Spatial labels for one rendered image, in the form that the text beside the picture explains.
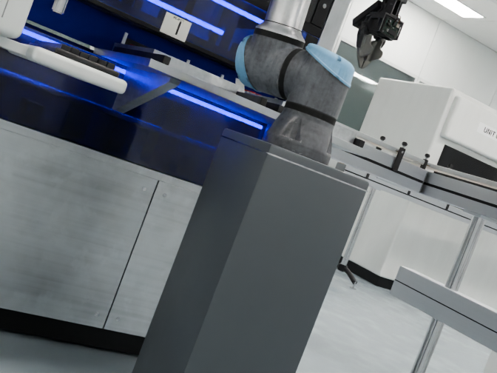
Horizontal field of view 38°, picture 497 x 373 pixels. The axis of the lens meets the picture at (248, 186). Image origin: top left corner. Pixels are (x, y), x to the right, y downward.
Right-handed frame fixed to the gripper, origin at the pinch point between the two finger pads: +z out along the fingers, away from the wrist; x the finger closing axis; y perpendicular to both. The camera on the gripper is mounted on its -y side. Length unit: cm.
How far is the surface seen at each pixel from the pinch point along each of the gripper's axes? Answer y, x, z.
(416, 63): -496, 419, -128
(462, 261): -19, 87, 44
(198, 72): -9.7, -40.5, 19.2
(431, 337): -19, 87, 74
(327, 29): -35.7, 7.8, -12.0
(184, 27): -36, -39, 6
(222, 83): -9.8, -32.9, 19.4
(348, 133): 1.9, 3.4, 19.2
